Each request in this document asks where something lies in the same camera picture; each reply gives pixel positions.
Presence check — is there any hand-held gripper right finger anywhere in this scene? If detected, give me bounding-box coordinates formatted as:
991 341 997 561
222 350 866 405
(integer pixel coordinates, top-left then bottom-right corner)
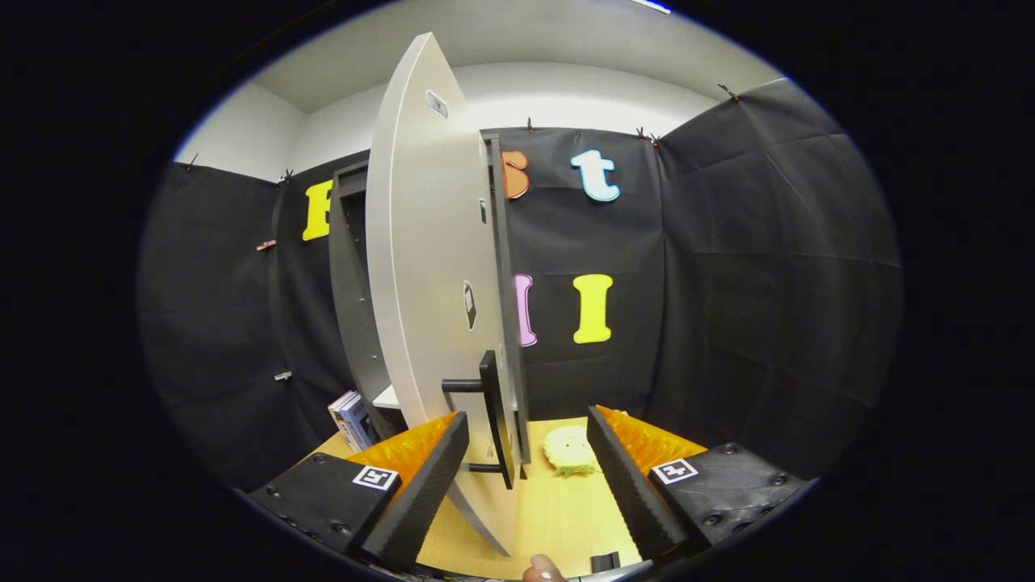
585 404 811 564

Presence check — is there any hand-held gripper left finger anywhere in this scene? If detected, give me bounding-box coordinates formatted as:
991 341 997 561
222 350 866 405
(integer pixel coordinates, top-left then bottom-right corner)
245 411 471 572

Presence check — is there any black door handle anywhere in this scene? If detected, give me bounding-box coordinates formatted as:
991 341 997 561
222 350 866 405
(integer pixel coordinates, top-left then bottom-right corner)
442 350 516 491

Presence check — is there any grey shoe cabinet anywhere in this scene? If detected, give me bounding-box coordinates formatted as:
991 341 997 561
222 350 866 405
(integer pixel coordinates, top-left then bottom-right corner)
329 159 409 441

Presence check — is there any yellow plush toy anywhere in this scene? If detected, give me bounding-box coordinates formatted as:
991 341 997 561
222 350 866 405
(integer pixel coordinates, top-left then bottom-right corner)
543 425 601 478

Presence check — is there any blue paperback book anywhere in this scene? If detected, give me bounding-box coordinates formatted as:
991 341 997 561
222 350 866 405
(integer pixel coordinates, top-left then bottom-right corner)
340 393 378 452

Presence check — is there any white spine book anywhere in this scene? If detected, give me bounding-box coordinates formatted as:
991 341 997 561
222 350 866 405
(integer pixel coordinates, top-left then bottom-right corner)
327 390 361 449

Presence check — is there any black backdrop cloth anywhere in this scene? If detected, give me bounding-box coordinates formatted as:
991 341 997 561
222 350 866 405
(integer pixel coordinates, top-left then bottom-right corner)
137 77 902 494

